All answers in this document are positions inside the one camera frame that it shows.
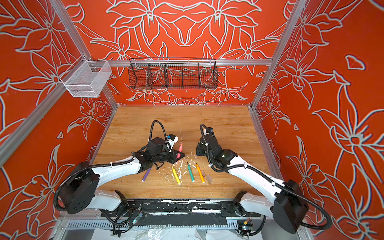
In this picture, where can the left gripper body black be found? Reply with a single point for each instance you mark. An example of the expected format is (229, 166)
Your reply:
(171, 156)

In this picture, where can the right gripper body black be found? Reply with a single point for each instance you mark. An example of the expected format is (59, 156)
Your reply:
(200, 150)

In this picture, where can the pink marker pen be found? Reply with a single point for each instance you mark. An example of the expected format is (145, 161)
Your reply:
(180, 150)

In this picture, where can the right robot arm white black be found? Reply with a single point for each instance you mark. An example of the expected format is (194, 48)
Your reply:
(286, 204)

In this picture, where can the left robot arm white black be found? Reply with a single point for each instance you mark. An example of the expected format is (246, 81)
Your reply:
(81, 188)

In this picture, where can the yellow marker pen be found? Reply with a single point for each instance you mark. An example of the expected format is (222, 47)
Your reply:
(176, 176)

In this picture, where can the green marker pen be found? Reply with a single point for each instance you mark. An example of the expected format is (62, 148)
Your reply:
(190, 172)

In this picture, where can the purple marker pen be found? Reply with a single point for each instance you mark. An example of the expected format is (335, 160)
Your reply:
(146, 175)

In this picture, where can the orange marker pen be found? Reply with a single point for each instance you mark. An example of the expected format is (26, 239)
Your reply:
(200, 173)

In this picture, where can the clear plastic bin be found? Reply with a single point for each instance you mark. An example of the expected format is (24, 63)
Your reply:
(84, 81)

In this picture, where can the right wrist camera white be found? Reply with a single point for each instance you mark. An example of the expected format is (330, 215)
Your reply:
(208, 131)

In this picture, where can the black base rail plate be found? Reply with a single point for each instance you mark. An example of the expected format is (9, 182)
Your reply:
(221, 207)

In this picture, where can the grey slotted cable duct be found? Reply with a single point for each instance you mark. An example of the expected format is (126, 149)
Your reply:
(106, 225)

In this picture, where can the black wire basket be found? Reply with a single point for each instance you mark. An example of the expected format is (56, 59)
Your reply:
(173, 74)

